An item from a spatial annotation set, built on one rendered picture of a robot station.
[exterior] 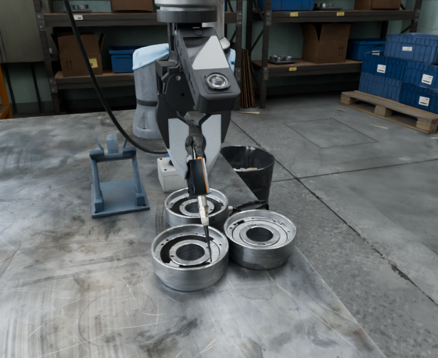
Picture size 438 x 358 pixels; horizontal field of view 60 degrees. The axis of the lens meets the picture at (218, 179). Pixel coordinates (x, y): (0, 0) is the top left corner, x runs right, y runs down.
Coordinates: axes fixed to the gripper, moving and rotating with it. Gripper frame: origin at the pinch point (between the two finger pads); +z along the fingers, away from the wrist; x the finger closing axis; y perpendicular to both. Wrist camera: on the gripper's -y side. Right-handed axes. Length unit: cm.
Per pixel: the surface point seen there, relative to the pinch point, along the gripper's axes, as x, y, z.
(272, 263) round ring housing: -8.5, -8.0, 11.5
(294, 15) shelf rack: -190, 341, -2
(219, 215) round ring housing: -4.4, 3.1, 9.6
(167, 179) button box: 1.0, 19.9, 10.3
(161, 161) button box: 1.1, 24.9, 8.7
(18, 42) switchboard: 81, 379, 20
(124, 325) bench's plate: 11.7, -11.7, 13.0
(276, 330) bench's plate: -4.8, -17.5, 13.0
